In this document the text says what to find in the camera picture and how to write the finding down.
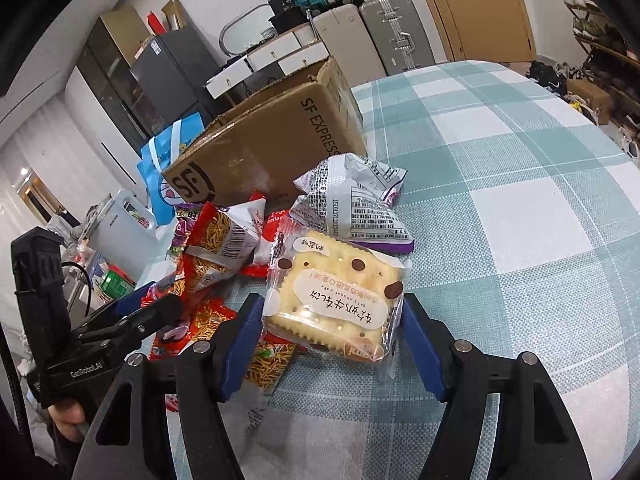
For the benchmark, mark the dark grey fridge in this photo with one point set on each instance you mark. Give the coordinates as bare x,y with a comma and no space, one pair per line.
170,70

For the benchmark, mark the small floor cardboard box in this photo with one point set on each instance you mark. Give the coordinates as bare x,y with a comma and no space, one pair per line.
590,100

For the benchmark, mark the clear cracker packet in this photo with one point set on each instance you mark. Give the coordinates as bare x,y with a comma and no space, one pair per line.
332,295

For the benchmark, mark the rows of shoes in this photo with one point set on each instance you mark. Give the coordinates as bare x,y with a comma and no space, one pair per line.
600,30

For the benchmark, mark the pile of dark shoes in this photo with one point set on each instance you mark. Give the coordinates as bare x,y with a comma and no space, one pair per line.
547,77

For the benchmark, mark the green packet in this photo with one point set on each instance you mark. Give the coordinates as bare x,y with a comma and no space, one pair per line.
117,285

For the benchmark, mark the black glass cabinet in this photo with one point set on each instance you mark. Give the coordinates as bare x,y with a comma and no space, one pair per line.
107,90

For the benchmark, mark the red white snack packet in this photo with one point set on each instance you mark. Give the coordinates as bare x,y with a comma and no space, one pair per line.
272,240

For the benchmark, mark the brown cardboard box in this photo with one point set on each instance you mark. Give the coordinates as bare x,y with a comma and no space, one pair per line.
175,15
265,135

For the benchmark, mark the orange noodle snack packet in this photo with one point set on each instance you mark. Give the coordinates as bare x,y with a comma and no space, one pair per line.
220,235
270,362

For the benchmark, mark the black box white label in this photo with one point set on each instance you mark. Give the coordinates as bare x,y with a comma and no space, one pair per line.
282,2

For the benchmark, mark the flat brown cardboard box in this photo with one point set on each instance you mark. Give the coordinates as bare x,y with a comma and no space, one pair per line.
175,15

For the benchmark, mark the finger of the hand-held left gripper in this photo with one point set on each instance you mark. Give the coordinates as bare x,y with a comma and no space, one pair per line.
132,296
150,315

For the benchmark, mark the chrome curved tube frame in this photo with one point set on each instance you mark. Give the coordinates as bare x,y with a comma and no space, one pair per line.
227,30

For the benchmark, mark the silver suitcase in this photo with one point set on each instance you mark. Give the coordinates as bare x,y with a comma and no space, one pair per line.
395,30

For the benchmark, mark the beige suitcase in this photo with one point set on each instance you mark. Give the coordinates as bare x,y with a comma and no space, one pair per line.
345,40

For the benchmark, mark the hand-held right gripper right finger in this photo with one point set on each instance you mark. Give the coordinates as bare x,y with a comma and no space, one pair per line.
425,350

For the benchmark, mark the white red chips packet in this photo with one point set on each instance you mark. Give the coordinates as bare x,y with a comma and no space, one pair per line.
197,280

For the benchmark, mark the wooden door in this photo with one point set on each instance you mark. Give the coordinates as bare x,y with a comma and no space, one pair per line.
480,5

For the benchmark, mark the person's left hand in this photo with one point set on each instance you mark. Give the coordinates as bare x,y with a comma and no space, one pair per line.
65,417

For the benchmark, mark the white drawer desk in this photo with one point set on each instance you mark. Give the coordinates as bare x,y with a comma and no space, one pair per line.
270,59

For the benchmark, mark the wooden shoe rack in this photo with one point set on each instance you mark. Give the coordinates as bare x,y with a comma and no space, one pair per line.
607,49

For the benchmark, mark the blue cartoon tote bag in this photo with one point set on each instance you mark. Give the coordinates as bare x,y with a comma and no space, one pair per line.
160,160

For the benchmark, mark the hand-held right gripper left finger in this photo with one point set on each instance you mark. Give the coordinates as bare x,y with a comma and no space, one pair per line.
240,350

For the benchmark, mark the purple white snack packet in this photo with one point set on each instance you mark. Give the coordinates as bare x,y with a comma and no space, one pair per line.
350,175
365,225
186,222

